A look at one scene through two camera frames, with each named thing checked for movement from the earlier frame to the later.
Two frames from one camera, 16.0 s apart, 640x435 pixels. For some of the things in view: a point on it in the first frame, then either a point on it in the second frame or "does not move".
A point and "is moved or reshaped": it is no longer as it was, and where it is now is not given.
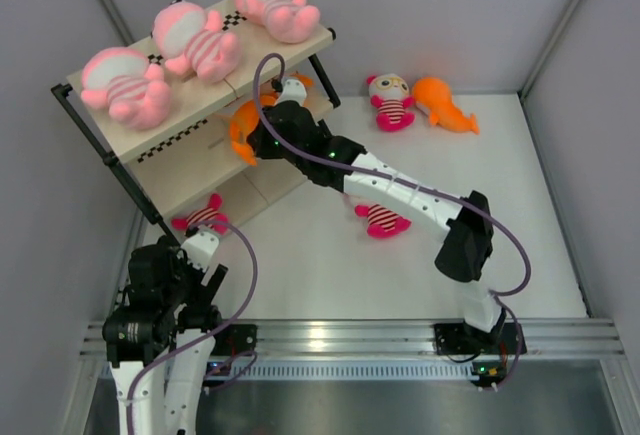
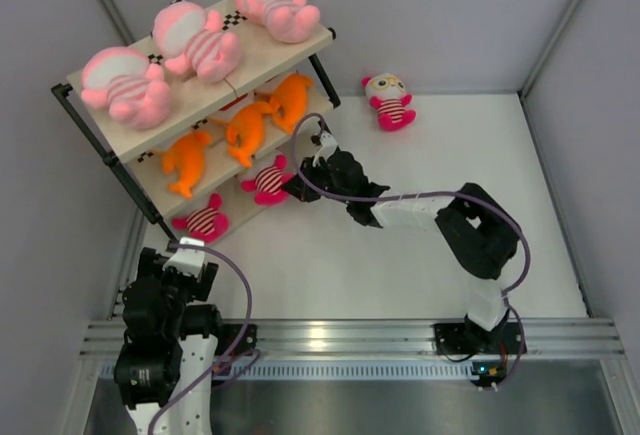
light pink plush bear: (191, 41) does not move
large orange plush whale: (435, 95) → (186, 156)
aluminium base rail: (389, 338) does not move
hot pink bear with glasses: (382, 223) is moved or reshaped
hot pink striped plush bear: (210, 213) does not move
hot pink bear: (390, 96) does not move
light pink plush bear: (123, 80) does not move
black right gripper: (259, 141) → (309, 171)
